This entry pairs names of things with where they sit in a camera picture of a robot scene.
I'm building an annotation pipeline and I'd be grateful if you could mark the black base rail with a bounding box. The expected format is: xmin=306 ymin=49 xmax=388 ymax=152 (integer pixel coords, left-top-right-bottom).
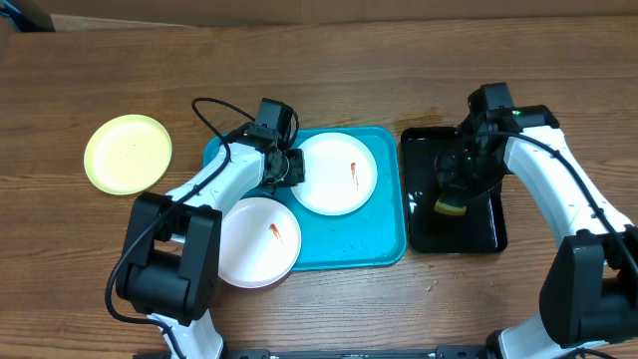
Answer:
xmin=132 ymin=343 xmax=577 ymax=359

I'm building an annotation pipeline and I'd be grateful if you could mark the light green plate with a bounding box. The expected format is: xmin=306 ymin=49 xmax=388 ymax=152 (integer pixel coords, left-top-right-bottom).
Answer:
xmin=84 ymin=114 xmax=172 ymax=195

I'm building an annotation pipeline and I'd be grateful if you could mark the dark object top left corner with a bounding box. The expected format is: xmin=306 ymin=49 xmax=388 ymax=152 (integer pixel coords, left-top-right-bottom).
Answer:
xmin=1 ymin=0 xmax=56 ymax=32

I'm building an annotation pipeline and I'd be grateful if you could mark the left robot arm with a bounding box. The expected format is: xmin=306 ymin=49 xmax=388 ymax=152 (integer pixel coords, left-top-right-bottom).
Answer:
xmin=105 ymin=124 xmax=305 ymax=358

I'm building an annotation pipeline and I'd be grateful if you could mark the black water tray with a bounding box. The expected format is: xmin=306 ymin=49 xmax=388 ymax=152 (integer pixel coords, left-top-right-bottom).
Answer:
xmin=401 ymin=127 xmax=508 ymax=254

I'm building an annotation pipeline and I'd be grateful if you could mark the green yellow sponge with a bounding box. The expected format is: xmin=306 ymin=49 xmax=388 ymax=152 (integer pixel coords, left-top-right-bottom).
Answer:
xmin=434 ymin=192 xmax=467 ymax=216

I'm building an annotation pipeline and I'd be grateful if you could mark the teal plastic tray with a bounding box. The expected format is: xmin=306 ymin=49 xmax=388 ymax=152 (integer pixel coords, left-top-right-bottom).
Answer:
xmin=199 ymin=126 xmax=408 ymax=273

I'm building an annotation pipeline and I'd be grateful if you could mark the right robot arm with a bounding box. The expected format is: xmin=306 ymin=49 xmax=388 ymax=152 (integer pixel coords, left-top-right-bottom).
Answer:
xmin=434 ymin=106 xmax=637 ymax=358

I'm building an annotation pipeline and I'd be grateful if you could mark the white plate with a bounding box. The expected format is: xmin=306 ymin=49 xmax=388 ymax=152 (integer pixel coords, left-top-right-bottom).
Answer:
xmin=218 ymin=197 xmax=302 ymax=289
xmin=292 ymin=132 xmax=378 ymax=216

